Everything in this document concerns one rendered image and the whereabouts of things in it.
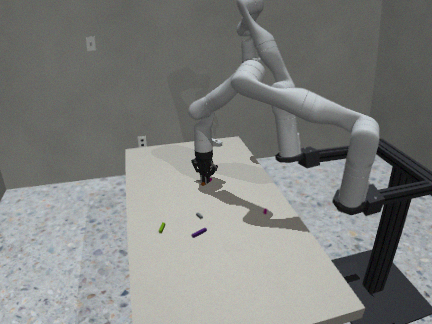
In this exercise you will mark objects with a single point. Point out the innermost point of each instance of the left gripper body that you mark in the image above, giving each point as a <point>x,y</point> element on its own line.
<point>204,157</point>

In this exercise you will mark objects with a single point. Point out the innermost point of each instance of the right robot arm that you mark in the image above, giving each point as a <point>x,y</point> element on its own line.
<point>288,138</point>

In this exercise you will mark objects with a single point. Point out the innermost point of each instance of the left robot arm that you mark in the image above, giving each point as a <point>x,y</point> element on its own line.
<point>247,81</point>

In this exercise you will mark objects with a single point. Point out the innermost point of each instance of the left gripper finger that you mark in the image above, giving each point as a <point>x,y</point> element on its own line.
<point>199,169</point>
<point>208,173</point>

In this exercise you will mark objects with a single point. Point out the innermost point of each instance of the purple rod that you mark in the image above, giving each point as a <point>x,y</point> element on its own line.
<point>199,232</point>

